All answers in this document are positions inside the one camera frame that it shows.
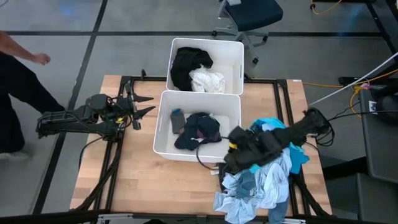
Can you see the yellow tag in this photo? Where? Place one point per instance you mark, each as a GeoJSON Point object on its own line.
{"type": "Point", "coordinates": [233, 145]}
{"type": "Point", "coordinates": [119, 120]}

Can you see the grey cloth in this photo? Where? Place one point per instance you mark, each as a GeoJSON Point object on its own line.
{"type": "Point", "coordinates": [178, 123]}

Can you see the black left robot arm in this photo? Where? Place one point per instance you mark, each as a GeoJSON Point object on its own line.
{"type": "Point", "coordinates": [68, 123]}

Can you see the white crinkled garment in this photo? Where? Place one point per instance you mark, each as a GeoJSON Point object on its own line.
{"type": "Point", "coordinates": [206, 82]}

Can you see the dark blue office chair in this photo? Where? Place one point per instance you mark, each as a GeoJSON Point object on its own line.
{"type": "Point", "coordinates": [252, 12]}

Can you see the person's forearm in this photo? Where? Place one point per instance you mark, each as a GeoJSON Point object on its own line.
{"type": "Point", "coordinates": [15, 46]}

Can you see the person's hand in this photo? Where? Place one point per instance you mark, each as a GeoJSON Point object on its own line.
{"type": "Point", "coordinates": [42, 59]}

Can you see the black garment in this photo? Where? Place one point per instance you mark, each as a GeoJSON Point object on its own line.
{"type": "Point", "coordinates": [186, 65]}

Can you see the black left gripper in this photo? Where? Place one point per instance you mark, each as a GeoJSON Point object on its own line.
{"type": "Point", "coordinates": [129, 105]}

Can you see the white perforated plastic bin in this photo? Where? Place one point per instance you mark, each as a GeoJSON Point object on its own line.
{"type": "Point", "coordinates": [199, 101]}
{"type": "Point", "coordinates": [227, 59]}

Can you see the blue denim garment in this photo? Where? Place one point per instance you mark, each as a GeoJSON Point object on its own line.
{"type": "Point", "coordinates": [278, 213]}

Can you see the person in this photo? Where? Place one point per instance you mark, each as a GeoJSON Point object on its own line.
{"type": "Point", "coordinates": [18, 84]}

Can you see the black aluminium table frame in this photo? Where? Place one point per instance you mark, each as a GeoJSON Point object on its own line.
{"type": "Point", "coordinates": [149, 79]}

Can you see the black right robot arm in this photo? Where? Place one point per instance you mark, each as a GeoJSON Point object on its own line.
{"type": "Point", "coordinates": [304, 126]}

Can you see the black cart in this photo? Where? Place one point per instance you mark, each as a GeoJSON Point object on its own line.
{"type": "Point", "coordinates": [379, 149]}

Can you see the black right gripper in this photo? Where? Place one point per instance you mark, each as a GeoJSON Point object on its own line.
{"type": "Point", "coordinates": [255, 147]}

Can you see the dark navy garment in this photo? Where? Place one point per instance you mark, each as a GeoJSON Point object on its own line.
{"type": "Point", "coordinates": [199, 130]}

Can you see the teal garment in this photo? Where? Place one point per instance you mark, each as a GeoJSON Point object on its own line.
{"type": "Point", "coordinates": [298, 158]}

